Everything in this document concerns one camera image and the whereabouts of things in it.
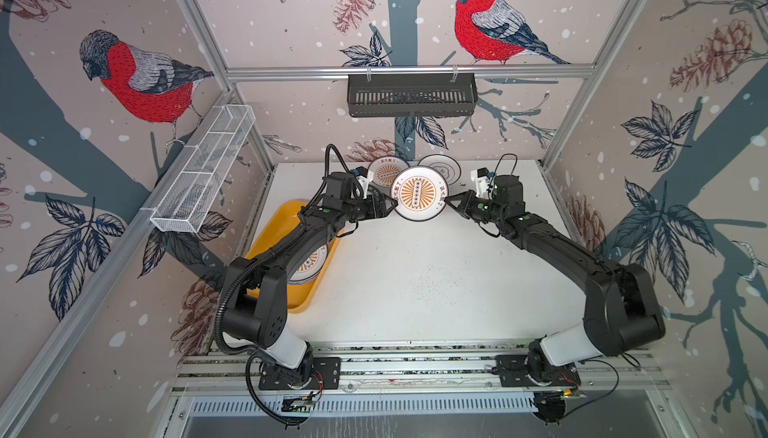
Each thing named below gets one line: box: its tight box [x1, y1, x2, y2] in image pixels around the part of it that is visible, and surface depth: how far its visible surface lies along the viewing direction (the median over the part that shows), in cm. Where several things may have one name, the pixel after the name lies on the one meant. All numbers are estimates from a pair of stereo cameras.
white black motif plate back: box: [417, 154, 462, 186], surface depth 125 cm
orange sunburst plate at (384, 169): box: [368, 156, 410, 188], surface depth 124 cm
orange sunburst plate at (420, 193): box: [390, 165, 449, 223], surface depth 90 cm
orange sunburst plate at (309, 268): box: [288, 244, 329, 285], surface depth 92 cm
